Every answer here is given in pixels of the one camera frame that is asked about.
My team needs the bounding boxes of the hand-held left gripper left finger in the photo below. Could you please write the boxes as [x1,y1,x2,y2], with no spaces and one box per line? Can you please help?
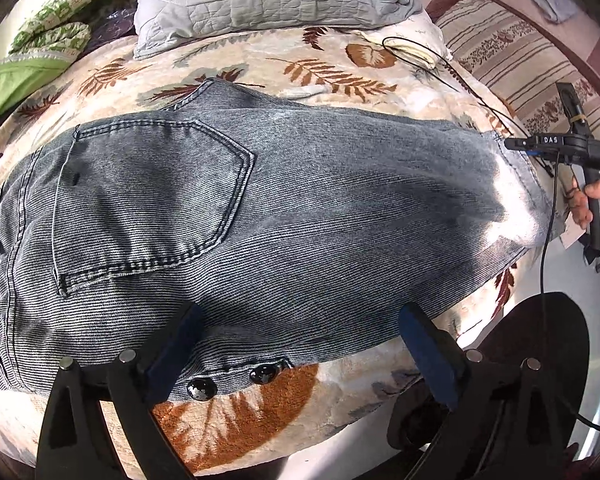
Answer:
[35,300,207,480]

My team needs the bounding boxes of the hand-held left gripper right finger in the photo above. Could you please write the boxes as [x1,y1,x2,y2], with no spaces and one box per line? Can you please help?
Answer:
[397,302,581,480]

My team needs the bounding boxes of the grey denim pants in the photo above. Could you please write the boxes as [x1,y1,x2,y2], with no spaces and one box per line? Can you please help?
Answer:
[0,77,568,403]

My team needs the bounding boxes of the white paper sheet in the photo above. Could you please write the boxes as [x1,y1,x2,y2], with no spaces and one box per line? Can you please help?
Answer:
[560,220,589,249]

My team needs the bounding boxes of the striped beige cushion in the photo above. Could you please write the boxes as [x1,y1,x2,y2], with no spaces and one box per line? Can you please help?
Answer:
[435,0,600,173]

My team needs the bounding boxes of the leaf print fleece blanket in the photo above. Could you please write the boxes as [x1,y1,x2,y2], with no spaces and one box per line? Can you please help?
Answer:
[0,25,571,473]

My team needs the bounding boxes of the white floral pillow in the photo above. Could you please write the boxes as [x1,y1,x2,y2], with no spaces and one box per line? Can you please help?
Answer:
[407,10,452,58]

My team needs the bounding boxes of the grey quilted pillow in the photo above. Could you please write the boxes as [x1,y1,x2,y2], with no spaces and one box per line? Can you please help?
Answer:
[132,0,423,61]

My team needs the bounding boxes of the plain green cloth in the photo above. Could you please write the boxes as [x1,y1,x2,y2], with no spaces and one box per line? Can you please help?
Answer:
[0,50,76,136]

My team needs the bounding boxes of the dark purple cloth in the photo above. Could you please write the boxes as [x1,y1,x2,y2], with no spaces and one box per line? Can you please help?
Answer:
[82,2,141,53]

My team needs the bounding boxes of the green patterned quilt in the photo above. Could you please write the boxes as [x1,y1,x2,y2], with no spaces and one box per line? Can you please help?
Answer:
[7,0,146,57]

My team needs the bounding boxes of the black cable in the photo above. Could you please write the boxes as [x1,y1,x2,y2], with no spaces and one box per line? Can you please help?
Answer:
[382,36,600,436]

